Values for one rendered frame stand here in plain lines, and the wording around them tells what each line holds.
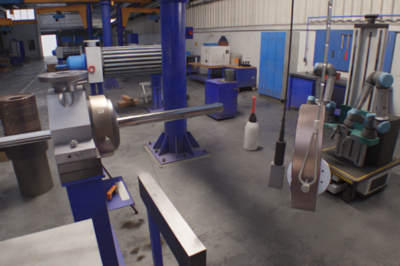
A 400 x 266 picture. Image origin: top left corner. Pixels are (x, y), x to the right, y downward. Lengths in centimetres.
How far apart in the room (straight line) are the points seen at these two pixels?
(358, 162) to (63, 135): 273
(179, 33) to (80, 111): 211
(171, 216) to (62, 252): 43
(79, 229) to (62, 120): 52
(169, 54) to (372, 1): 418
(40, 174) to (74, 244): 205
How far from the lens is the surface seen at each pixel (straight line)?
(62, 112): 133
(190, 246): 97
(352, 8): 603
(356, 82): 295
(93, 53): 490
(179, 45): 319
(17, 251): 114
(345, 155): 316
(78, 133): 130
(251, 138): 364
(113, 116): 141
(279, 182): 122
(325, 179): 122
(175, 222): 107
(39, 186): 310
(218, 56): 835
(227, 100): 490
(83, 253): 103
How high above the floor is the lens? 158
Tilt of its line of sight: 18 degrees down
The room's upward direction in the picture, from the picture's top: straight up
